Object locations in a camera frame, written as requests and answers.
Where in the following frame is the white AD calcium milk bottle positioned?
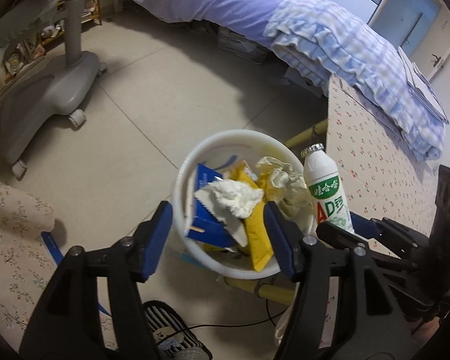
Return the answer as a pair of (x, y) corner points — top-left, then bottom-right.
(301, 143), (354, 233)

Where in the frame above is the cream plastic bag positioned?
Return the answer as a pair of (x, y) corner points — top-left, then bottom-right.
(255, 156), (311, 219)

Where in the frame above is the yellow snack package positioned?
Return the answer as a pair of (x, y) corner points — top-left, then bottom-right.
(227, 162), (273, 272)

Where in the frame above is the white tissue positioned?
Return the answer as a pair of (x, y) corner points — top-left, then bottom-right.
(195, 179), (264, 247)

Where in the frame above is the blue milk carton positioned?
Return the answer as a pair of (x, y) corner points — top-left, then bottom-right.
(184, 163), (236, 249)

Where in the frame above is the white trash bin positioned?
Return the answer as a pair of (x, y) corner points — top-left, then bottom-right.
(172, 129), (315, 281)

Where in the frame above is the cherry print table cloth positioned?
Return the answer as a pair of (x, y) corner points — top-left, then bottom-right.
(326, 75), (438, 236)

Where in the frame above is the floral fabric cushion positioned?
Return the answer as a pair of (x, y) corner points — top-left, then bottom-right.
(0, 173), (118, 351)

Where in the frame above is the striped slipper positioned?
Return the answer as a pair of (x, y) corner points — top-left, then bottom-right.
(142, 300), (213, 360)

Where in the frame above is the bamboo table leg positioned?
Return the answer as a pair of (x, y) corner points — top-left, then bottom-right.
(284, 119), (328, 148)

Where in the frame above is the folded striped sheet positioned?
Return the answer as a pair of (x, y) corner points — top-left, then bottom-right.
(397, 47), (450, 125)

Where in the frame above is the grey rolling chair stand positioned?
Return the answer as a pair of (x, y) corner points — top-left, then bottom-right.
(0, 14), (106, 179)

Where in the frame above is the wooden toy shelf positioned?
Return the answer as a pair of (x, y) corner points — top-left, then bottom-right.
(2, 0), (85, 66)

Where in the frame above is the blue strap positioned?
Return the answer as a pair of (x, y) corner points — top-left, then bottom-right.
(39, 231), (112, 318)

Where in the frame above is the black cable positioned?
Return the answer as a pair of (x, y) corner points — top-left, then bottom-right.
(155, 295), (290, 346)

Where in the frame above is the white door with handle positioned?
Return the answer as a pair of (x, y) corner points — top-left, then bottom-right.
(410, 6), (450, 81)

